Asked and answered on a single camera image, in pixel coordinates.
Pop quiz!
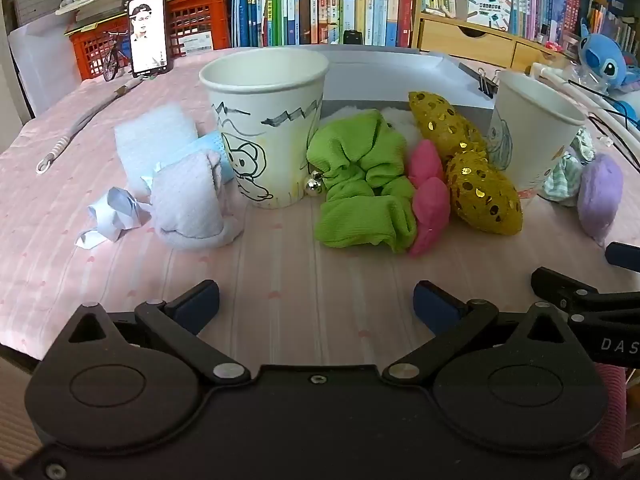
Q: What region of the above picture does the grey braided cable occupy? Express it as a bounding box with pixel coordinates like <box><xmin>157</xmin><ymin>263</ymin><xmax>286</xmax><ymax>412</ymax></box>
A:
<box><xmin>36</xmin><ymin>79</ymin><xmax>147</xmax><ymax>175</ymax></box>

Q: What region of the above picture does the pale purple towel cloth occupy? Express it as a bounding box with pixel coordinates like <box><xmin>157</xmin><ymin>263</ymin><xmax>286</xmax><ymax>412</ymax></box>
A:
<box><xmin>150</xmin><ymin>150</ymin><xmax>246</xmax><ymax>252</ymax></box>

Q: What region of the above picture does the row of books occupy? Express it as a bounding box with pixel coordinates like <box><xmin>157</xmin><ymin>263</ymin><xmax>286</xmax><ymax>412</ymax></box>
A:
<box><xmin>231</xmin><ymin>0</ymin><xmax>640</xmax><ymax>53</ymax></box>

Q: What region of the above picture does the gold sequin scrunchie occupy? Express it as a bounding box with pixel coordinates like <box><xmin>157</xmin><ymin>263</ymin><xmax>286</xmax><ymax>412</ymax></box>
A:
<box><xmin>408</xmin><ymin>91</ymin><xmax>524</xmax><ymax>237</ymax></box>

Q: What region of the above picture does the pink knit clothing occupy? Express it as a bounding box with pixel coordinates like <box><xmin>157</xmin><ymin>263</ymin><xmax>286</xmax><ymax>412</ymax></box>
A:
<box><xmin>592</xmin><ymin>364</ymin><xmax>632</xmax><ymax>466</ymax></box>

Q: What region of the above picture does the pink striped tablecloth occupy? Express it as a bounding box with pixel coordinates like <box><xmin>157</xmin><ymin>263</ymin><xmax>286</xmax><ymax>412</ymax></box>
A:
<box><xmin>0</xmin><ymin>47</ymin><xmax>640</xmax><ymax>361</ymax></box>

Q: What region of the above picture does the lavender plush puff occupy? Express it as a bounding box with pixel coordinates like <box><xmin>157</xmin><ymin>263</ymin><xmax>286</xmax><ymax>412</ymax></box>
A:
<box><xmin>577</xmin><ymin>154</ymin><xmax>625</xmax><ymax>247</ymax></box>

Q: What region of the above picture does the paper cup with mouse drawing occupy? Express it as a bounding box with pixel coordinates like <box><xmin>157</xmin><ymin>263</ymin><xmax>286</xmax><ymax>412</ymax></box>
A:
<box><xmin>199</xmin><ymin>49</ymin><xmax>331</xmax><ymax>209</ymax></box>

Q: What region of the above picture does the pink soft scrunchie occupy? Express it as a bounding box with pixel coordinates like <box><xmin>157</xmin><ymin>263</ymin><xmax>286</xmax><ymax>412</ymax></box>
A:
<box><xmin>406</xmin><ymin>139</ymin><xmax>452</xmax><ymax>258</ymax></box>

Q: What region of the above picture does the white fabric bow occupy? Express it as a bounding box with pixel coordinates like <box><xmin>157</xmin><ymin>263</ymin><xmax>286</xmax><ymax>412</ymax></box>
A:
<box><xmin>75</xmin><ymin>186</ymin><xmax>152</xmax><ymax>249</ymax></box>

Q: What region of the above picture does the grid pattern board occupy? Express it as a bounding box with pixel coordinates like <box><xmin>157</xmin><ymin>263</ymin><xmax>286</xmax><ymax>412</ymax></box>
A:
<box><xmin>14</xmin><ymin>0</ymin><xmax>68</xmax><ymax>28</ymax></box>

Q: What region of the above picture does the red plastic crate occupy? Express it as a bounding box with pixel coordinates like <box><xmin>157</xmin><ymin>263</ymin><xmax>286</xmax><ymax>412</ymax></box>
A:
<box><xmin>67</xmin><ymin>0</ymin><xmax>232</xmax><ymax>81</ymax></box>

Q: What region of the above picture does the black binder clip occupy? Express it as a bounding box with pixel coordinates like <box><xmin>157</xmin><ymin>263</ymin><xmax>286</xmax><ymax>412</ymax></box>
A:
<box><xmin>476</xmin><ymin>66</ymin><xmax>502</xmax><ymax>99</ymax></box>

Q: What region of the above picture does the wooden drawer organizer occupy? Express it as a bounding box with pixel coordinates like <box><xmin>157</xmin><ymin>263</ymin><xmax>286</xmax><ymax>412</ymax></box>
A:
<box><xmin>411</xmin><ymin>0</ymin><xmax>566</xmax><ymax>73</ymax></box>

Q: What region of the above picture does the grey cardboard box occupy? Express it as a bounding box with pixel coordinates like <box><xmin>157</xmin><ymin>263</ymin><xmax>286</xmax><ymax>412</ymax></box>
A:
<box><xmin>280</xmin><ymin>44</ymin><xmax>498</xmax><ymax>136</ymax></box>

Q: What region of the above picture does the green scrunchie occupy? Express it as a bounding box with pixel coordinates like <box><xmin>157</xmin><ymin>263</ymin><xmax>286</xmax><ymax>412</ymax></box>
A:
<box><xmin>306</xmin><ymin>110</ymin><xmax>418</xmax><ymax>254</ymax></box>

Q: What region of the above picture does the white box with pencil print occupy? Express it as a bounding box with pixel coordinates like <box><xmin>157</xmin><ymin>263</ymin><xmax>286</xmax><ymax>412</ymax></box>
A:
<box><xmin>454</xmin><ymin>0</ymin><xmax>513</xmax><ymax>37</ymax></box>

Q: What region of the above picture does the blue round object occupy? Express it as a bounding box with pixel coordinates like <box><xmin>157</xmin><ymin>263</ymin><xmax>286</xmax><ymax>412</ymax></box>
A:
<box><xmin>614</xmin><ymin>100</ymin><xmax>640</xmax><ymax>128</ymax></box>

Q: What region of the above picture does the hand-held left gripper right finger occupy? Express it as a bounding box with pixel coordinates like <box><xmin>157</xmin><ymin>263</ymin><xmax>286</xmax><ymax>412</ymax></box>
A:
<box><xmin>382</xmin><ymin>280</ymin><xmax>576</xmax><ymax>385</ymax></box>

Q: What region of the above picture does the light blue cloth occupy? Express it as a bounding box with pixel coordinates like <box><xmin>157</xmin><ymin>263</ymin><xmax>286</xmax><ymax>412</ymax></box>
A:
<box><xmin>192</xmin><ymin>130</ymin><xmax>236</xmax><ymax>186</ymax></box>

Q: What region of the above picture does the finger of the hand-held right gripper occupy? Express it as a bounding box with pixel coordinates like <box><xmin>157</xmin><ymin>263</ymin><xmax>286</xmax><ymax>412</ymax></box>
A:
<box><xmin>531</xmin><ymin>266</ymin><xmax>640</xmax><ymax>323</ymax></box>
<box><xmin>605</xmin><ymin>242</ymin><xmax>640</xmax><ymax>268</ymax></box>

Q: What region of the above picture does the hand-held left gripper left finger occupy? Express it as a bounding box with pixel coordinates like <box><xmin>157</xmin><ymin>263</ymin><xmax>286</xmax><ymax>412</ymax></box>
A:
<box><xmin>62</xmin><ymin>280</ymin><xmax>252</xmax><ymax>385</ymax></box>

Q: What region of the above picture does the miniature bicycle model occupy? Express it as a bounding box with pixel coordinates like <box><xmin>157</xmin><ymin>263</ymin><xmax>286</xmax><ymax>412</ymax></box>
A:
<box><xmin>101</xmin><ymin>30</ymin><xmax>132</xmax><ymax>82</ymax></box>

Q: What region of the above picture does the green white patterned cloth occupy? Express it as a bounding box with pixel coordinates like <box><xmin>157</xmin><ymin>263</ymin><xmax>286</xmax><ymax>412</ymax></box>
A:
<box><xmin>544</xmin><ymin>127</ymin><xmax>597</xmax><ymax>207</ymax></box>

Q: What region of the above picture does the blue plush toy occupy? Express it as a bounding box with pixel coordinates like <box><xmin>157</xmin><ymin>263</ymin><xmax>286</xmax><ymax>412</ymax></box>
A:
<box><xmin>579</xmin><ymin>19</ymin><xmax>640</xmax><ymax>93</ymax></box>

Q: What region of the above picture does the paper cup with blue drawing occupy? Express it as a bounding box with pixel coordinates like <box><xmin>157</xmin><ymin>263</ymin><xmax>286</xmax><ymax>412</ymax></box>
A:
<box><xmin>487</xmin><ymin>70</ymin><xmax>587</xmax><ymax>200</ymax></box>

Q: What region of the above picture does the white board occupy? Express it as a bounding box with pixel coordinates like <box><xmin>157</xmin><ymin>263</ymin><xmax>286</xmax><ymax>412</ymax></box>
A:
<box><xmin>9</xmin><ymin>24</ymin><xmax>83</xmax><ymax>117</ymax></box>

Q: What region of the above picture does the smartphone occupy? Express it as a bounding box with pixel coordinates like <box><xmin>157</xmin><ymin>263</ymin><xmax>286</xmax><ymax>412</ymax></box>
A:
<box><xmin>126</xmin><ymin>0</ymin><xmax>172</xmax><ymax>78</ymax></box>

